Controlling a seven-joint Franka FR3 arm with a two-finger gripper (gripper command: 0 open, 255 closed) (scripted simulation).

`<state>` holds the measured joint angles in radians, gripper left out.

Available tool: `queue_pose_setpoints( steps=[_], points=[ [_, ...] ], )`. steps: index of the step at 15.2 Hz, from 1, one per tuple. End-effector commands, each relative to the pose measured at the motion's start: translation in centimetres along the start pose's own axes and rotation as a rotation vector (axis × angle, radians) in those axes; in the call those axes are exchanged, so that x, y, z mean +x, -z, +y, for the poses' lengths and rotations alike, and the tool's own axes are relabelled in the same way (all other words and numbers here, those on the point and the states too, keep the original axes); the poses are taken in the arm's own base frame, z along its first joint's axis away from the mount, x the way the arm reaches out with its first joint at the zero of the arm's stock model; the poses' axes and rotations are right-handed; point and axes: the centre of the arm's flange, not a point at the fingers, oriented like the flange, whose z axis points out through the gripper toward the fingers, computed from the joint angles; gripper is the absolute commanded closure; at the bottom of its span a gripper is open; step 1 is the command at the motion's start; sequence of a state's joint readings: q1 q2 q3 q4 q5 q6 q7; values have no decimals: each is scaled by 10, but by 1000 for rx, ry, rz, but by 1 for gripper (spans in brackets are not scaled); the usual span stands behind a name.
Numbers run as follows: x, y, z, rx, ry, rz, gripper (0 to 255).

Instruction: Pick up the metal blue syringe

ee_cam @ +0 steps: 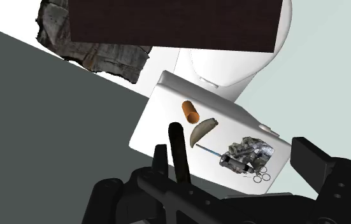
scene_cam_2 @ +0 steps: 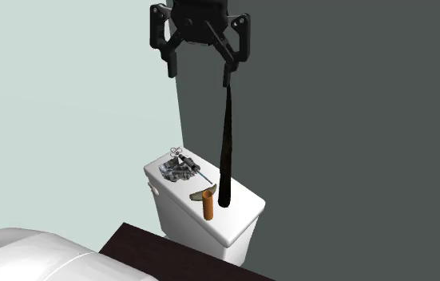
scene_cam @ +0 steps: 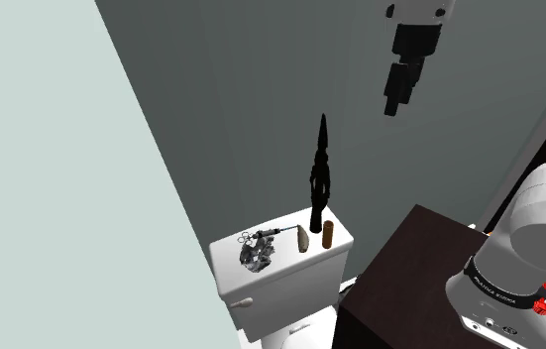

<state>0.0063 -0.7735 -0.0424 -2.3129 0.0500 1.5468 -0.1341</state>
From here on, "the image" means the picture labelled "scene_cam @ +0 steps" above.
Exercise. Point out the white toilet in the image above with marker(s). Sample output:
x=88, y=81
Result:
x=282, y=285

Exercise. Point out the black syringe with rings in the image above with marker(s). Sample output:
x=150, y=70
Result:
x=265, y=234

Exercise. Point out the beige oblong brush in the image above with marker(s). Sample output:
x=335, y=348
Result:
x=303, y=239

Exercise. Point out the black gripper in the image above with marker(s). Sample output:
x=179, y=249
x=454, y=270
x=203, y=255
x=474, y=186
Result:
x=416, y=39

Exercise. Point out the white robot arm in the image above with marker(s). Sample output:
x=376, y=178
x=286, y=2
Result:
x=538, y=227

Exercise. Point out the brown cylinder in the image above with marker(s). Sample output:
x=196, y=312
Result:
x=327, y=234

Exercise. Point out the crumpled grey silver object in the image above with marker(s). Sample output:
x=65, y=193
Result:
x=256, y=255

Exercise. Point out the tall black slender figure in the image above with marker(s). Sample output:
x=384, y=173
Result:
x=319, y=179

